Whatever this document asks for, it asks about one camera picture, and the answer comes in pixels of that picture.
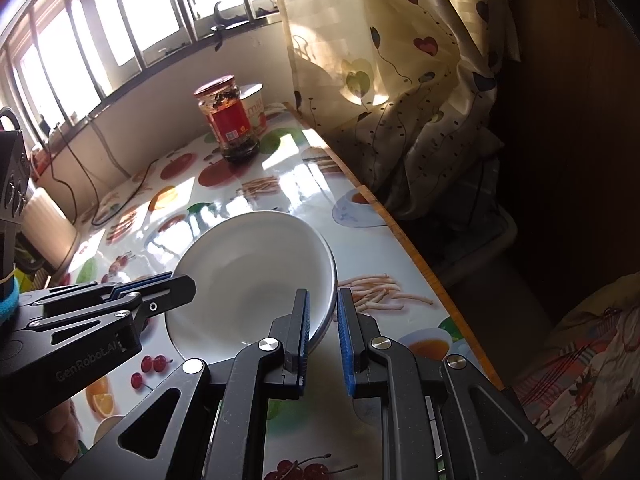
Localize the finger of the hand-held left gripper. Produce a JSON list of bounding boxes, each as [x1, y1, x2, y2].
[[20, 272, 174, 307], [10, 274, 197, 348]]

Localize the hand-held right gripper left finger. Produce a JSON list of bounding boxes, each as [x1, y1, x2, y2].
[[60, 288, 312, 480]]

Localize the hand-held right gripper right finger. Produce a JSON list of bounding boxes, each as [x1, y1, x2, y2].
[[337, 287, 581, 480]]

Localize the white ceramic bowl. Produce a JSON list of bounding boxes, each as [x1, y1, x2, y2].
[[165, 211, 338, 366]]

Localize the person's left hand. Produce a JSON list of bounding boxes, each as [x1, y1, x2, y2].
[[22, 400, 78, 448]]

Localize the white and black electric kettle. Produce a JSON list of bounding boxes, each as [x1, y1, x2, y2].
[[20, 187, 78, 276]]

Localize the fruit print tablecloth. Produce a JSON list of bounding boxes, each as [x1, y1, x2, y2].
[[50, 102, 501, 480]]

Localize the white plastic bin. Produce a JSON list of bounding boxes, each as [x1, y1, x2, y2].
[[440, 205, 518, 291]]

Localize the red label glass jar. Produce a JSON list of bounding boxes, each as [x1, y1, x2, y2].
[[194, 75, 262, 163]]

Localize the white paper cup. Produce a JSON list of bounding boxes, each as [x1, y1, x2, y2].
[[239, 84, 268, 136]]

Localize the printed blanket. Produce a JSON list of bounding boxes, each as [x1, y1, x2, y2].
[[510, 272, 640, 461]]

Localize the window bars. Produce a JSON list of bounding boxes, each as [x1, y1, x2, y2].
[[0, 0, 281, 126]]

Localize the black window latch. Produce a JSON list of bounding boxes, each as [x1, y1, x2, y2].
[[210, 2, 240, 51]]

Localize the heart print curtain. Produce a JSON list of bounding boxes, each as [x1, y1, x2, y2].
[[272, 0, 521, 221]]

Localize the black cable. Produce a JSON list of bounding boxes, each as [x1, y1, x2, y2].
[[50, 122, 156, 226]]

